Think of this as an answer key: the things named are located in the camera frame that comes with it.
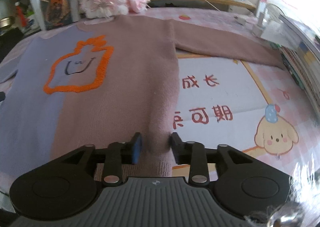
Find stack of books and magazines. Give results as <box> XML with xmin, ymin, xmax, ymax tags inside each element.
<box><xmin>279</xmin><ymin>15</ymin><xmax>319</xmax><ymax>114</ymax></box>

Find white plastic bucket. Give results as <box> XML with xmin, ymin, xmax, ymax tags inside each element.
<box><xmin>24</xmin><ymin>12</ymin><xmax>40</xmax><ymax>32</ymax></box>

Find purple and mauve sweater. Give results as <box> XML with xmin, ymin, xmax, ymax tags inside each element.
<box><xmin>1</xmin><ymin>15</ymin><xmax>282</xmax><ymax>186</ymax></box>

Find pink checked cartoon tablecloth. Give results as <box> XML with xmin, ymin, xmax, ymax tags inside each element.
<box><xmin>1</xmin><ymin>8</ymin><xmax>319</xmax><ymax>176</ymax></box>

